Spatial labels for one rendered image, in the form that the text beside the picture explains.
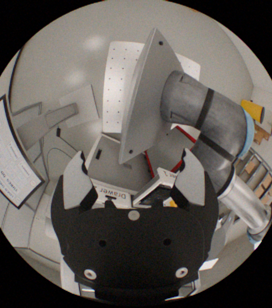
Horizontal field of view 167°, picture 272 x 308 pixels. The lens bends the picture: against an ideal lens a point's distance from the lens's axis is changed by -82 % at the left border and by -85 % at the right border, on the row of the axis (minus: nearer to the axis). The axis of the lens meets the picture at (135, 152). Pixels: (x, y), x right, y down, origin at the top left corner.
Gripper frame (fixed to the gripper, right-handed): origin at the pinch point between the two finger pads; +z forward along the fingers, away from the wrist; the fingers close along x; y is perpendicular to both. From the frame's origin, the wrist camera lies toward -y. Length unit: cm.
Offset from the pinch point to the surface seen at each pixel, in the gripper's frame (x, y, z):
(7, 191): -65, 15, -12
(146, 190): 8, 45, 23
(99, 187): -23, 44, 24
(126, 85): -2.2, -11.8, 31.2
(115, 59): -6.7, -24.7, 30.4
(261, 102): 336, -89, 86
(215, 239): 87, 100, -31
